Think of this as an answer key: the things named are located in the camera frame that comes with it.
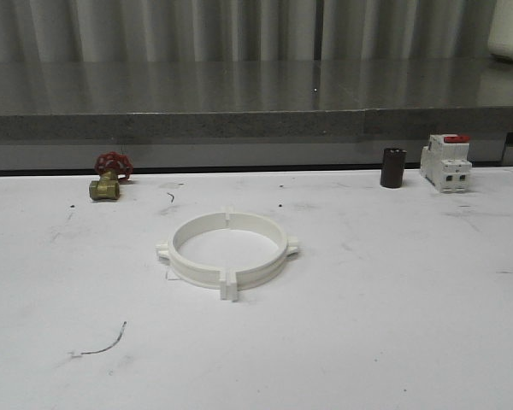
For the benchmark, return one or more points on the white half-ring clamp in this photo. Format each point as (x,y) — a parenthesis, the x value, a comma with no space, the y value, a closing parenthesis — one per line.
(199,274)
(262,272)

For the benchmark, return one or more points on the dark brown cylinder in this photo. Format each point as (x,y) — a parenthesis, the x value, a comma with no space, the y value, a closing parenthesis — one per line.
(392,170)

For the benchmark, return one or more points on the brass valve with red handwheel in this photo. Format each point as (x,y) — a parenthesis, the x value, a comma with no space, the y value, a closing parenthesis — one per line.
(113,169)

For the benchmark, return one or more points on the grey stone counter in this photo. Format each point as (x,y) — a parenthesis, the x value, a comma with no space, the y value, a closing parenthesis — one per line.
(59,117)

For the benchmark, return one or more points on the white container on counter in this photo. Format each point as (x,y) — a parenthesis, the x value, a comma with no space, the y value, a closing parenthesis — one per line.
(500,40)

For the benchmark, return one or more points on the white circuit breaker red switch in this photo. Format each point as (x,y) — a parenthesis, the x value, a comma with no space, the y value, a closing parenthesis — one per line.
(444,162)

